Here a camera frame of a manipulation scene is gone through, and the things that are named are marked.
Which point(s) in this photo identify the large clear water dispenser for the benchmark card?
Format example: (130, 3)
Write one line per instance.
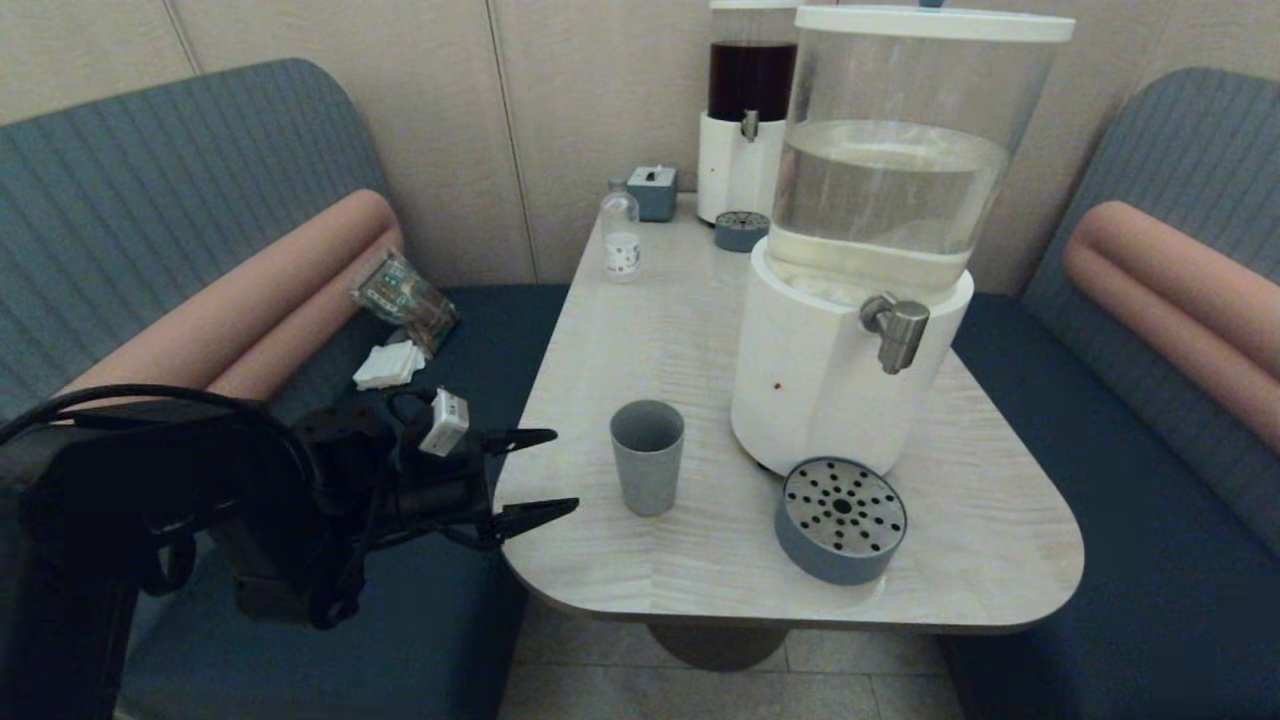
(820, 380)

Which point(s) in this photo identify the blue-grey ribbed sofa backrest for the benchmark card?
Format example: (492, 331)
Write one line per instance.
(150, 180)
(1190, 150)

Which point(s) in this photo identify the large perforated drip tray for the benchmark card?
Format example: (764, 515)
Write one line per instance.
(840, 515)

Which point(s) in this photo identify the grey plastic cup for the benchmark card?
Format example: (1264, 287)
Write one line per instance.
(648, 475)

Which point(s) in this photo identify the white water dispenser lid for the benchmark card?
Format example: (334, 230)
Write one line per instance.
(930, 22)

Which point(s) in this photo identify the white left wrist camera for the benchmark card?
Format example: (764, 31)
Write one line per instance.
(445, 422)

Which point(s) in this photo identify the dark blue seat cushion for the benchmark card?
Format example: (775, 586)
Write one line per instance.
(450, 650)
(1150, 600)

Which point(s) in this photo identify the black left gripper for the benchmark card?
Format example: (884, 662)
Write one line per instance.
(440, 490)

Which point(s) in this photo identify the white folded napkin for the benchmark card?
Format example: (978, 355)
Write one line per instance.
(390, 366)

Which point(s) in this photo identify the crinkled snack bag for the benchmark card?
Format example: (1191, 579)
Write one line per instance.
(410, 303)

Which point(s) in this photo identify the dark tea dispenser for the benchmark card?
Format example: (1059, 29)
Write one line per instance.
(728, 168)

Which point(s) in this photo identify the small perforated drip tray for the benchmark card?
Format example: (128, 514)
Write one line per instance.
(740, 234)

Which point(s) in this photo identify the large steel dispenser tap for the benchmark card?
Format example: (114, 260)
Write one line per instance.
(900, 335)

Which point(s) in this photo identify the dark round table pedestal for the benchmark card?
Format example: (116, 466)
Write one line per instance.
(715, 645)

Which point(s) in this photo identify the blue-grey tissue box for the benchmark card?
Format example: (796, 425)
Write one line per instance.
(655, 193)

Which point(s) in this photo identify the small steel dispenser tap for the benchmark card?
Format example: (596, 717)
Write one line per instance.
(749, 125)

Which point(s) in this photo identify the pink sofa bolster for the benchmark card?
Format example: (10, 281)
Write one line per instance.
(1180, 300)
(280, 270)

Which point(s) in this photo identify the clear bottle white label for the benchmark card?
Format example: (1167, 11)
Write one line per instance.
(621, 253)

